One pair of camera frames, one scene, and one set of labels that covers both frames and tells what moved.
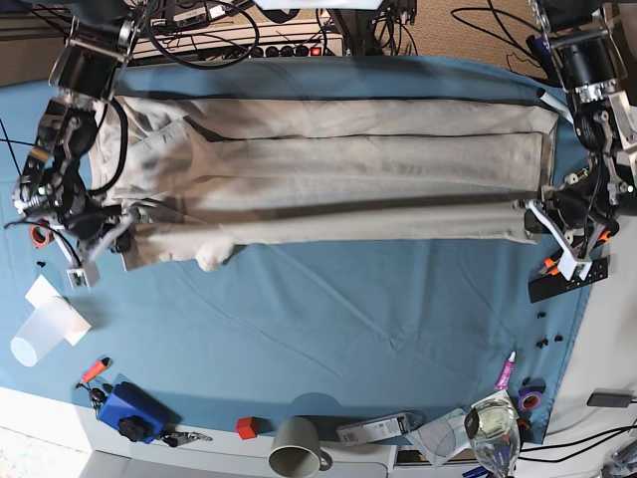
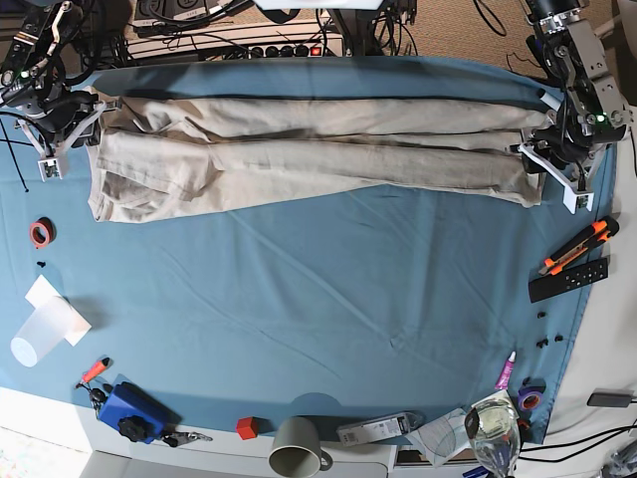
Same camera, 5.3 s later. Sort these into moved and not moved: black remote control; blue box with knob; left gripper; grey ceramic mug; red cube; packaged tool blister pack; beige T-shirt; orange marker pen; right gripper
Moved: right gripper; left gripper; beige T-shirt
Not moved: black remote control; red cube; grey ceramic mug; packaged tool blister pack; blue box with knob; orange marker pen
